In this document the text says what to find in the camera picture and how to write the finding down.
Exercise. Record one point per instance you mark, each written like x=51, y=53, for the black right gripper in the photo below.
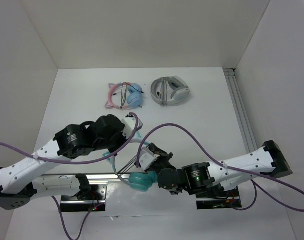
x=156, y=150

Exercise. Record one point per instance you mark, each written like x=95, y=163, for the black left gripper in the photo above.
x=122, y=139

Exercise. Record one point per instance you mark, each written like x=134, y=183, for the teal cat-ear headphones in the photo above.
x=138, y=181

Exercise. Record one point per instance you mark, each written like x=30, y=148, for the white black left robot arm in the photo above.
x=26, y=180

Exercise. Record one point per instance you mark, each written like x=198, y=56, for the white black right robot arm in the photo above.
x=209, y=177

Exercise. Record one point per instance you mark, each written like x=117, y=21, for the pink blue cat-ear headphones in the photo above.
x=131, y=96

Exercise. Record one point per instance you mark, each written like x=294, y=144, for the grey white headphones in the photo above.
x=169, y=91

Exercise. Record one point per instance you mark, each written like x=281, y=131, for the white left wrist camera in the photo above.
x=130, y=125

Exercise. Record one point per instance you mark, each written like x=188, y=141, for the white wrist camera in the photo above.
x=146, y=159
x=130, y=125

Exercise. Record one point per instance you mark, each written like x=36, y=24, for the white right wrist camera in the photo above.
x=146, y=159

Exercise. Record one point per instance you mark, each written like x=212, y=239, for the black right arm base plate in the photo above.
x=216, y=198

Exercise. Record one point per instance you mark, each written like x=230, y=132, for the aluminium rail at table front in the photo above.
x=92, y=177

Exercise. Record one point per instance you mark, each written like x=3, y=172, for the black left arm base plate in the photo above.
x=90, y=196

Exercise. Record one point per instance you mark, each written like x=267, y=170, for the aluminium rail at right wall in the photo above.
x=240, y=110

